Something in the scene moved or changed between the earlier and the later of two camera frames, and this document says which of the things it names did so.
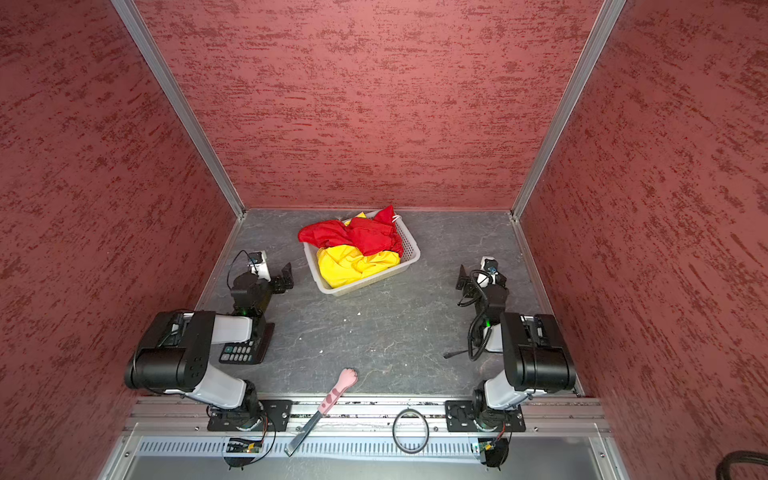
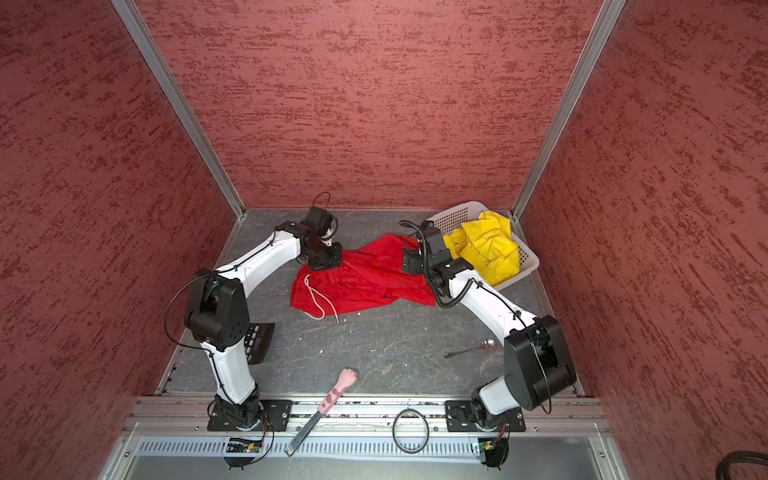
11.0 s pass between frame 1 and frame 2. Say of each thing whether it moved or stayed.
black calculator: stayed
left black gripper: moved
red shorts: moved
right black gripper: moved
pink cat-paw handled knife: stayed
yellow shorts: moved
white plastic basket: moved
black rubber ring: stayed
